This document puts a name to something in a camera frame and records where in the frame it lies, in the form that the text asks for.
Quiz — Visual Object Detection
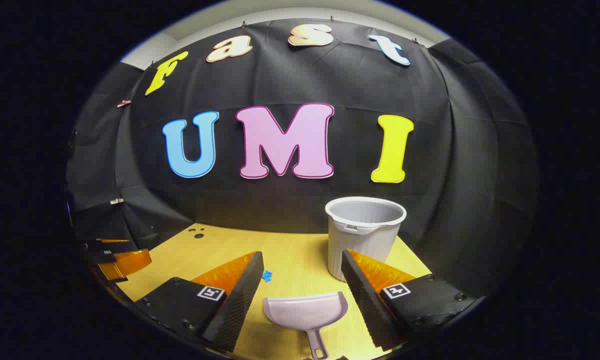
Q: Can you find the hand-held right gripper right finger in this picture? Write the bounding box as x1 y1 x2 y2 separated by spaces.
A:
341 249 478 351

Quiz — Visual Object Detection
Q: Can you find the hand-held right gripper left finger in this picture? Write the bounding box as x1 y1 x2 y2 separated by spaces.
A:
134 251 265 353

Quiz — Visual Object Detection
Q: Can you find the white ribbed garbage bin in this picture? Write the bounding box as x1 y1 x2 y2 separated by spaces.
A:
325 196 407 282

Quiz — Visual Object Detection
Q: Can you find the lilac plastic dustpan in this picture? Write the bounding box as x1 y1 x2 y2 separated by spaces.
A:
263 292 348 360

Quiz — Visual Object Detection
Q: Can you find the yellow wooden desktop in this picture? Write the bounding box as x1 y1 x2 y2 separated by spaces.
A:
117 222 433 360

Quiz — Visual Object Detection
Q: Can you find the black backdrop cloth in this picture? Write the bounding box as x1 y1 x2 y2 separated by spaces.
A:
66 19 538 301

